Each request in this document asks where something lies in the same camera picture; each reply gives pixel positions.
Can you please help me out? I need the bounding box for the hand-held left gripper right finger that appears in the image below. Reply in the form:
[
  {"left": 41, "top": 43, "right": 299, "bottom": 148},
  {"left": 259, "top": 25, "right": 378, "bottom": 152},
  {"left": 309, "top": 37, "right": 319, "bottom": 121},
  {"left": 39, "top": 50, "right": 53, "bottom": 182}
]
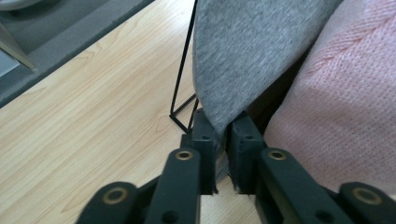
[{"left": 228, "top": 111, "right": 269, "bottom": 196}]

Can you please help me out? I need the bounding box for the black wire rack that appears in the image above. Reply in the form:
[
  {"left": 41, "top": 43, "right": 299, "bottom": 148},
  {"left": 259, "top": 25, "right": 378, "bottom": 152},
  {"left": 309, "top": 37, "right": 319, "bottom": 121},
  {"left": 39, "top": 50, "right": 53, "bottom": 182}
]
[{"left": 169, "top": 0, "right": 201, "bottom": 135}]

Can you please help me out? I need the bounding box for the pink knit beanie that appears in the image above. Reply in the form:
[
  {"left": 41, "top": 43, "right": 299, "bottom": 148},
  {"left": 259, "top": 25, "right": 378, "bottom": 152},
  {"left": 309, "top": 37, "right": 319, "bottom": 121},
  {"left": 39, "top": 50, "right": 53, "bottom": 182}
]
[{"left": 263, "top": 0, "right": 396, "bottom": 196}]

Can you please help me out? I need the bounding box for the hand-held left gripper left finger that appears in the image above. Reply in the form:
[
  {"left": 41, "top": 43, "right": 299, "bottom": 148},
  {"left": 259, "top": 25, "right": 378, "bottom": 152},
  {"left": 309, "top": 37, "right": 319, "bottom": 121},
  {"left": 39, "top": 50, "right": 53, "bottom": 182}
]
[{"left": 180, "top": 107, "right": 219, "bottom": 196}]

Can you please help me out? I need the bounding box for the grey knit beanie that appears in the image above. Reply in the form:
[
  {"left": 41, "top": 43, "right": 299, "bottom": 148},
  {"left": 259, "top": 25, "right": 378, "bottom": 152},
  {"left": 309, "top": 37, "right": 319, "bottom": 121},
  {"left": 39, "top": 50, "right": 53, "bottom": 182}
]
[{"left": 191, "top": 0, "right": 344, "bottom": 185}]

